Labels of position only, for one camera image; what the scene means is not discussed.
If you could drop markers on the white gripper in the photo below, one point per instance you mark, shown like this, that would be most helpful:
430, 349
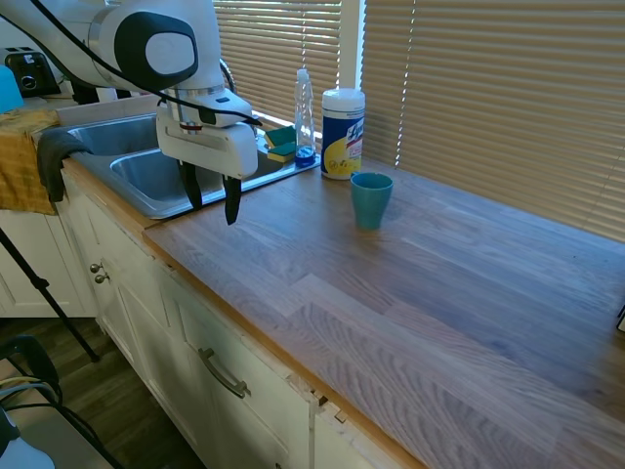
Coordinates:
215, 146

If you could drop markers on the teal mug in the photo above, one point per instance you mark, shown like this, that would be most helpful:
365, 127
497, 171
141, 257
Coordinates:
371, 205

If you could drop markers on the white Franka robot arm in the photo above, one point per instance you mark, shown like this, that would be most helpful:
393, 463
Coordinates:
205, 29

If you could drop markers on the stainless steel double sink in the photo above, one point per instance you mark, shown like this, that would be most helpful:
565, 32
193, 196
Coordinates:
146, 183

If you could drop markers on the chrome sink faucet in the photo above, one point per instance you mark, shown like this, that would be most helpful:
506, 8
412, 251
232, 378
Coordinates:
229, 73

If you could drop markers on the yellow green sponge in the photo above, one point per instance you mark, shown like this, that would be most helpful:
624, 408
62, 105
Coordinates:
280, 136
282, 152

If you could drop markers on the clear dish soap bottle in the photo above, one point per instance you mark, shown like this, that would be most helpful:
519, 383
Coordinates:
304, 122

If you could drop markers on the white kitchen cabinet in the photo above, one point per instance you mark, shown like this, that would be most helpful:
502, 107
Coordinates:
146, 312

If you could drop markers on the round metal cabinet knob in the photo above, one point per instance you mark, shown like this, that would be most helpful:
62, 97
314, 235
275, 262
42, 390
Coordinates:
96, 268
101, 279

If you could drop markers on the Lysol wipes canister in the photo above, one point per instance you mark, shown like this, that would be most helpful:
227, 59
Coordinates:
342, 137

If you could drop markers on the narrow beige window blind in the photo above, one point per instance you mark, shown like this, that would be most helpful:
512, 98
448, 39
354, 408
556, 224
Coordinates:
283, 49

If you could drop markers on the black canister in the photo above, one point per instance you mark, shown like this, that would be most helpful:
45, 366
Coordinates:
85, 93

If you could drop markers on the grey dish cloth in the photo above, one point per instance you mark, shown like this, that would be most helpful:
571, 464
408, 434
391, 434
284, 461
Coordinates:
51, 161

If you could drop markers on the black tripod leg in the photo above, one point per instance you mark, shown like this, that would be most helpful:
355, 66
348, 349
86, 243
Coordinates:
44, 293

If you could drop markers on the yellow patterned towel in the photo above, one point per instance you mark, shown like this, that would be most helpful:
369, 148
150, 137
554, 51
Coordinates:
19, 161

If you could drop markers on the black toaster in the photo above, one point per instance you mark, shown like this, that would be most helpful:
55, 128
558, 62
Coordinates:
31, 73

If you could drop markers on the light blue plastic object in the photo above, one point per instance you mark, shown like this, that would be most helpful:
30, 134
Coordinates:
9, 93

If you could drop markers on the wide beige window blind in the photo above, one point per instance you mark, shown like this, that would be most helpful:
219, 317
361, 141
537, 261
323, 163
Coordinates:
488, 98

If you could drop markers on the white window frame post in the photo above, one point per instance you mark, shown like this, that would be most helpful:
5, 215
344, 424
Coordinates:
352, 44

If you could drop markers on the black cart frame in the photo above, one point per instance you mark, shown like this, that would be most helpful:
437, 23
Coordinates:
34, 356

